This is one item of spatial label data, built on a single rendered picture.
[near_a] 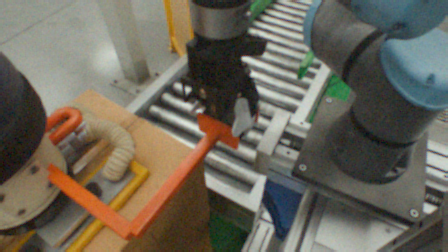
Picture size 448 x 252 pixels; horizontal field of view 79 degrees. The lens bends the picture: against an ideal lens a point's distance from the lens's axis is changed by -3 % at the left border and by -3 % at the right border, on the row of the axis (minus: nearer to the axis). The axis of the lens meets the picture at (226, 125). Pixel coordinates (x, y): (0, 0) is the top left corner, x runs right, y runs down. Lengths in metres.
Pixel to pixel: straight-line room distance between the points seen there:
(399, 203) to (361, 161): 0.10
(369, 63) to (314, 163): 0.20
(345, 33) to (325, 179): 0.24
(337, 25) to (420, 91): 0.16
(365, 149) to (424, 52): 0.17
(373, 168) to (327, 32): 0.24
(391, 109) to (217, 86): 0.24
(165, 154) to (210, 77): 0.31
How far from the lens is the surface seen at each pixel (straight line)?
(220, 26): 0.33
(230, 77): 0.39
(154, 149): 0.66
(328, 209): 0.60
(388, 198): 0.55
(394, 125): 0.46
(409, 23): 0.26
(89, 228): 0.59
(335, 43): 0.49
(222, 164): 1.09
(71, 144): 0.62
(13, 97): 0.44
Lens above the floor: 1.47
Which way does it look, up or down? 50 degrees down
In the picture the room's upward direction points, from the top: straight up
